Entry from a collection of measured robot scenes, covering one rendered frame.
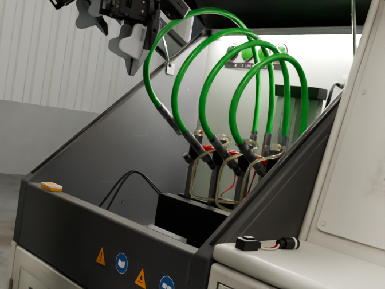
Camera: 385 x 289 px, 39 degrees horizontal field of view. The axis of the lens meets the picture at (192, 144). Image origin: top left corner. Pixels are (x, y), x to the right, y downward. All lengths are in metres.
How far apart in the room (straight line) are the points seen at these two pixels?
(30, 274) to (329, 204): 0.74
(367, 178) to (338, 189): 0.06
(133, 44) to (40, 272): 0.62
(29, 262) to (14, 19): 6.62
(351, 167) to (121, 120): 0.73
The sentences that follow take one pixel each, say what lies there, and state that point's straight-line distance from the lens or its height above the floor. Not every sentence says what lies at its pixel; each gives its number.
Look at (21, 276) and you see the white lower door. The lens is 1.43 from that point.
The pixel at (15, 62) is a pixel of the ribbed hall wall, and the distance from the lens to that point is 7.85.
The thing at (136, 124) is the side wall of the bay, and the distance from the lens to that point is 1.55.
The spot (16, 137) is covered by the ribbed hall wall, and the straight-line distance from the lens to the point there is 7.87.
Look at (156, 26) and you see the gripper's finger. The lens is 0.98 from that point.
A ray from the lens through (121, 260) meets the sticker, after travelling 1.06.
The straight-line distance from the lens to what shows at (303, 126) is 1.18.
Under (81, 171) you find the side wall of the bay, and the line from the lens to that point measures 1.48.
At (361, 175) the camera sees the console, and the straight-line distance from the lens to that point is 1.00.
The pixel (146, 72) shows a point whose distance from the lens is 1.17.
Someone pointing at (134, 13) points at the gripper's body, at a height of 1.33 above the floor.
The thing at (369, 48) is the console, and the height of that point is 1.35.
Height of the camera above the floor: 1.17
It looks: 3 degrees down
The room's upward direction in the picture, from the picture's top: 9 degrees clockwise
